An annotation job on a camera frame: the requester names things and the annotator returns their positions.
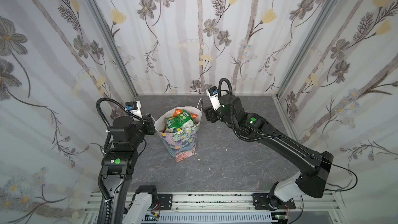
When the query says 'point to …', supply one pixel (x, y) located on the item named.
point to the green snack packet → (183, 120)
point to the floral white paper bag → (181, 144)
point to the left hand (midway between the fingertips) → (148, 110)
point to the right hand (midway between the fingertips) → (207, 100)
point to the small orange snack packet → (178, 111)
